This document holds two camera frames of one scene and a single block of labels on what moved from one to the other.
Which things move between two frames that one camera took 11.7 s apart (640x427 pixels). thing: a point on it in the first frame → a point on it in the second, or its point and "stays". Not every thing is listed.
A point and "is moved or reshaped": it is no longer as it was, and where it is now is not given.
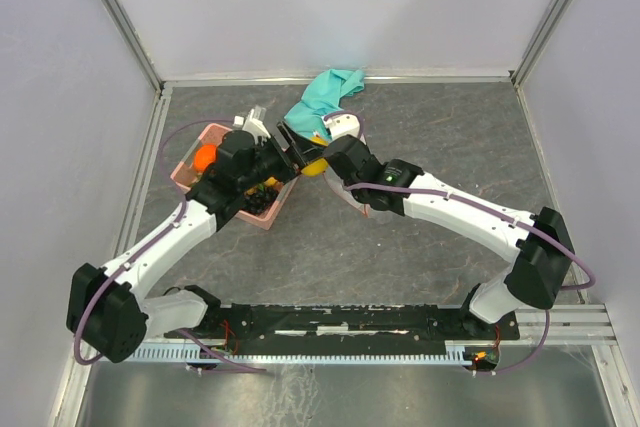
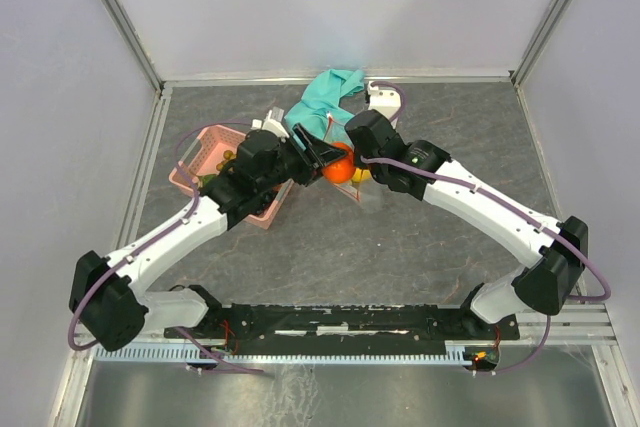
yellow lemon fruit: [316, 168] is moved or reshaped
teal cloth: [322, 97] stays
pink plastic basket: [186, 174] stays
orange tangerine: [204, 155] is moved or reshaped
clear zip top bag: [340, 187] is moved or reshaped
